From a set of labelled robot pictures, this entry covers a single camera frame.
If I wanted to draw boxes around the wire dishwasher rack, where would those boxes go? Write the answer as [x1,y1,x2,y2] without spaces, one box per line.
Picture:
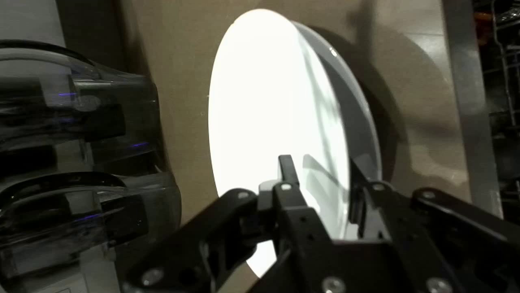
[473,0,520,222]

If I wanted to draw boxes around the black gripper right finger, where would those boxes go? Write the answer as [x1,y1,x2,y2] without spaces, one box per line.
[349,164,520,293]

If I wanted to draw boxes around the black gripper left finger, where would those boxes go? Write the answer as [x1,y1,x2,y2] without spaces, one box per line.
[125,155,299,293]

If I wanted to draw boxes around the white plate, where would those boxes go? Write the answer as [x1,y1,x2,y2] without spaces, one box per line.
[206,7,383,279]

